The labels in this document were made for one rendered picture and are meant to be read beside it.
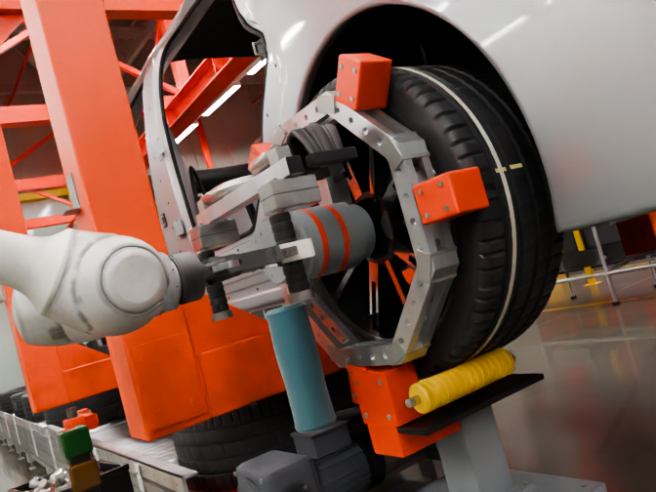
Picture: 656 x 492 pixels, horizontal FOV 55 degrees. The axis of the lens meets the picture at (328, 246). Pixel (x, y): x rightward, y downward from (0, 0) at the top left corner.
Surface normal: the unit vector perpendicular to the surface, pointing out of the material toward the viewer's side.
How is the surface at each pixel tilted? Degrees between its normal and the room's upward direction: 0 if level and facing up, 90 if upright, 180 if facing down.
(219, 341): 90
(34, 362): 90
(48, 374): 90
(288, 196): 90
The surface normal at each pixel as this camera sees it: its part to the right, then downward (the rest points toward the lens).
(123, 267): 0.69, -0.07
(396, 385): 0.52, -0.18
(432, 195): -0.81, 0.19
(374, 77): 0.58, 0.40
